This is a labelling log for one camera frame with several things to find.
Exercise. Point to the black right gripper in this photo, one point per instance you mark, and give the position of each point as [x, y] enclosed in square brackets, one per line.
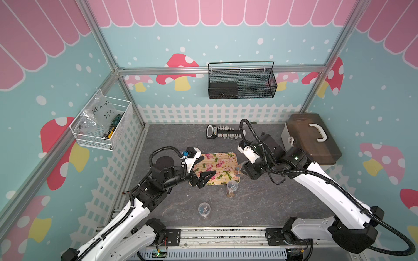
[249, 171]

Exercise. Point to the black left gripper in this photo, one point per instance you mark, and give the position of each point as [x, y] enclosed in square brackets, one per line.
[200, 182]

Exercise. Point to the clear plastic candy jar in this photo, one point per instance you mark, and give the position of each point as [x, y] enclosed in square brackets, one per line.
[239, 169]

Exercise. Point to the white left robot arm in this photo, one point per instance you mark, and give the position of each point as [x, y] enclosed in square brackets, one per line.
[116, 242]

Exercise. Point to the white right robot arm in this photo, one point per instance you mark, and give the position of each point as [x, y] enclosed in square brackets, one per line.
[353, 225]

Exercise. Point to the clear jar with brown candies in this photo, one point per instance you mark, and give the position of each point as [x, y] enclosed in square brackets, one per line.
[231, 188]

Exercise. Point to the clear jar lying near front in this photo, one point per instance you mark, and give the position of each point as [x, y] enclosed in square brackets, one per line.
[204, 209]

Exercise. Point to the floral rectangular tray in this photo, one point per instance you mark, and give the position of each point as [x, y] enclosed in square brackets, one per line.
[225, 165]

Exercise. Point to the brown lidded white storage box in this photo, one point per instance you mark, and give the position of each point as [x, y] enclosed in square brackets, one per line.
[309, 133]

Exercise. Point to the black box in mesh basket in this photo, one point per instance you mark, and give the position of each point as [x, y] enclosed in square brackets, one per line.
[223, 90]

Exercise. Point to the green tool in white basket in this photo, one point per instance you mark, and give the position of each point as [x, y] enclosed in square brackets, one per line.
[112, 128]

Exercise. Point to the clear plastic zip bag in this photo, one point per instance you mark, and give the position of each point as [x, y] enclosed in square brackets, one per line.
[98, 113]

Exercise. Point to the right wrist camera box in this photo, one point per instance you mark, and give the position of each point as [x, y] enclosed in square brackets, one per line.
[249, 153]

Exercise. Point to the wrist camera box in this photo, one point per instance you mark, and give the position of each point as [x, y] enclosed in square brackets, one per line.
[249, 153]
[192, 156]

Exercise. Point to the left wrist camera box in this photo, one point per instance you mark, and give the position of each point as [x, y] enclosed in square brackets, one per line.
[192, 156]

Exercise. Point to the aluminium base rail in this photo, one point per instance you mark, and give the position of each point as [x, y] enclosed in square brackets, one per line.
[226, 244]

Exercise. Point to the black wire mesh basket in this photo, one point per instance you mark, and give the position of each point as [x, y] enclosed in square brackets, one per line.
[255, 80]

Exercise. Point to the white wire wall basket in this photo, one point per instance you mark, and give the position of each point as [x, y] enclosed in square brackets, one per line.
[94, 139]

